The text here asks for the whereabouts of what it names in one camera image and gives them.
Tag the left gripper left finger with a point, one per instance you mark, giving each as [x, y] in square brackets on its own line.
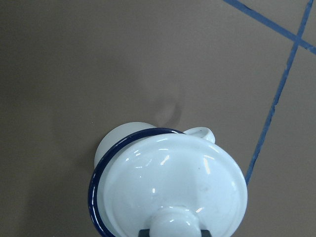
[144, 233]

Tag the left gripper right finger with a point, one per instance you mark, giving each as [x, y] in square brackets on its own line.
[205, 233]

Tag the white enamel mug lid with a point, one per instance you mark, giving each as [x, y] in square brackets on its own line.
[228, 193]

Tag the white enamel mug blue rim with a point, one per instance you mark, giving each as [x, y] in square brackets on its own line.
[123, 148]

